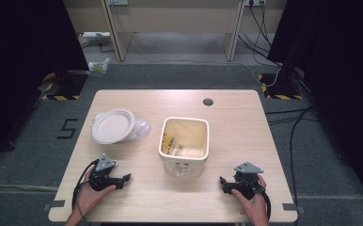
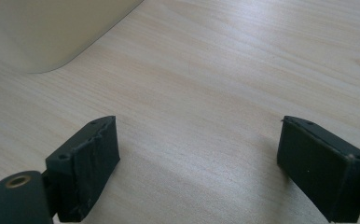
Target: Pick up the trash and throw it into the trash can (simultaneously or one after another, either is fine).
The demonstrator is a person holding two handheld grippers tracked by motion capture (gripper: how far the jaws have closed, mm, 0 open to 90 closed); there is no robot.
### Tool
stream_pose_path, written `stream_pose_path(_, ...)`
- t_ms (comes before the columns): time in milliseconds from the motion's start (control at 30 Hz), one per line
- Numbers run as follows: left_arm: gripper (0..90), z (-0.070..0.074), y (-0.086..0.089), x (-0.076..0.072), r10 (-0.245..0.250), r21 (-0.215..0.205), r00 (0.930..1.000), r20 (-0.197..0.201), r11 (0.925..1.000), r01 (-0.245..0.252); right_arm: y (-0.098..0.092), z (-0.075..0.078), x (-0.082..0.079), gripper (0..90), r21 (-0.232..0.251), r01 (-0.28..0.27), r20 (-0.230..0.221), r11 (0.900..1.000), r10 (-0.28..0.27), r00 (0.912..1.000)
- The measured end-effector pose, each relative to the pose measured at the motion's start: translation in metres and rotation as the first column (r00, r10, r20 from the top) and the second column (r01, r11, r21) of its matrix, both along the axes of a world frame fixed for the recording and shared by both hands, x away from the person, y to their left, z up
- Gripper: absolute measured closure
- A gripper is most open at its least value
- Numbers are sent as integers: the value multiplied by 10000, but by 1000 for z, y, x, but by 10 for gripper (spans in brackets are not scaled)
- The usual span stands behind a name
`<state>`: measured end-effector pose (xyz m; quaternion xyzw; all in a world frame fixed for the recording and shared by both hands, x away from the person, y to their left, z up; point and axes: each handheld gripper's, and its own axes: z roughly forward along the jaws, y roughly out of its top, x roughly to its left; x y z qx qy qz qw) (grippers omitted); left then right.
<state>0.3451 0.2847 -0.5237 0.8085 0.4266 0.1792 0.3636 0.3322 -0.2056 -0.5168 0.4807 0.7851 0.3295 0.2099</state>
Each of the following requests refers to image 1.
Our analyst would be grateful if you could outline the small crumpled plastic bag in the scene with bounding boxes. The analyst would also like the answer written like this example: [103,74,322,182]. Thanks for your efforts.
[87,56,111,77]

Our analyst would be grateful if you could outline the white power strip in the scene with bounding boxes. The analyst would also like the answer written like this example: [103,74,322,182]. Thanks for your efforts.
[81,31,112,39]

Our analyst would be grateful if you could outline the grey tape strip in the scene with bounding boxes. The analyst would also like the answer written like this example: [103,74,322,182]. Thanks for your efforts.
[281,202,306,215]
[42,199,67,212]

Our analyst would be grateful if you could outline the round cream bin lid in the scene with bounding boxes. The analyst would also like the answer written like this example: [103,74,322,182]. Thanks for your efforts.
[90,108,137,146]

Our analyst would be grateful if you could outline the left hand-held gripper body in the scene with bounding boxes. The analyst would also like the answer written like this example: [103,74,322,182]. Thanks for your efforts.
[88,153,125,192]

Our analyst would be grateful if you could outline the black curtain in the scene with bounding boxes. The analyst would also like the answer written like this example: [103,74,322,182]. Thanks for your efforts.
[0,0,90,169]
[266,0,363,216]

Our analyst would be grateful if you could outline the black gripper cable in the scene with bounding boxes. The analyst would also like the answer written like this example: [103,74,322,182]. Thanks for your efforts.
[255,183,273,221]
[71,158,101,222]

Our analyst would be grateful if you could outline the cream square trash bin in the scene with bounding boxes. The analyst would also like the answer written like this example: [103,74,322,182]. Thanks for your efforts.
[157,116,211,179]

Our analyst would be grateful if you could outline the black wall socket cables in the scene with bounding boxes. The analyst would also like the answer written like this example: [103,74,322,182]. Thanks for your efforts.
[236,2,285,69]

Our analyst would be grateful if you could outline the person's left hand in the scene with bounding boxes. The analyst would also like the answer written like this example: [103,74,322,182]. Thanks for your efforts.
[75,169,118,218]

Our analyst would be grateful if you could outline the stand base with striped tape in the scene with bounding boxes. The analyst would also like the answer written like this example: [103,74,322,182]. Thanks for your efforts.
[40,70,88,102]
[257,73,305,101]

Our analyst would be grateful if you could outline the black floor cables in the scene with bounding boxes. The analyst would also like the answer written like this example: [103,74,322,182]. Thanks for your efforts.
[264,105,321,209]

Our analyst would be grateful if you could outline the clear plastic bag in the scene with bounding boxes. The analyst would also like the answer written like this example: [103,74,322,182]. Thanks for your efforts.
[90,111,151,143]

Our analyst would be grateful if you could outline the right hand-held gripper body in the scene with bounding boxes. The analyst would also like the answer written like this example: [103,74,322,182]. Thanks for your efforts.
[229,161,265,201]

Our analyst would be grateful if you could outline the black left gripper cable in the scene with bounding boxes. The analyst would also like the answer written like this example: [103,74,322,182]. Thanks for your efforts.
[71,158,101,222]

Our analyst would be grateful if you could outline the person's right hand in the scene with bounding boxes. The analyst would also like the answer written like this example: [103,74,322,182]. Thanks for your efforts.
[230,173,270,220]

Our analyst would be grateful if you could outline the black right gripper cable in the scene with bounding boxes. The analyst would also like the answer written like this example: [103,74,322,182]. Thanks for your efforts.
[255,183,273,221]

